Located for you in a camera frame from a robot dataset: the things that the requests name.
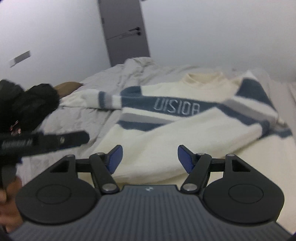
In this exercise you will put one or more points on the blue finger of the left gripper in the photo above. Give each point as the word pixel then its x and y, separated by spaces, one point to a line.
pixel 65 140

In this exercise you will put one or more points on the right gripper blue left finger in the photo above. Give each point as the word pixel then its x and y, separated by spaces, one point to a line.
pixel 103 165

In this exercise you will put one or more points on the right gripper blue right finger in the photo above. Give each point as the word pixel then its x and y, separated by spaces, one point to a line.
pixel 197 166

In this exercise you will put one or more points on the cream blue striped sweater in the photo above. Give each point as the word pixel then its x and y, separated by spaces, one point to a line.
pixel 206 112

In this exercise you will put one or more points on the grey bedroom door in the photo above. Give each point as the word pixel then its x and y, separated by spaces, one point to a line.
pixel 118 17

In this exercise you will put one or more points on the person's left hand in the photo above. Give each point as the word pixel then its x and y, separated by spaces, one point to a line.
pixel 10 216

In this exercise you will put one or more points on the grey bed sheet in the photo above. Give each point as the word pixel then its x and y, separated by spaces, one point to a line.
pixel 138 72

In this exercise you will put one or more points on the brown pillow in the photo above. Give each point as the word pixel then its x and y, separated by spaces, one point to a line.
pixel 67 88

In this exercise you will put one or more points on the black door handle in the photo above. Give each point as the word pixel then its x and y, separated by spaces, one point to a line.
pixel 136 31

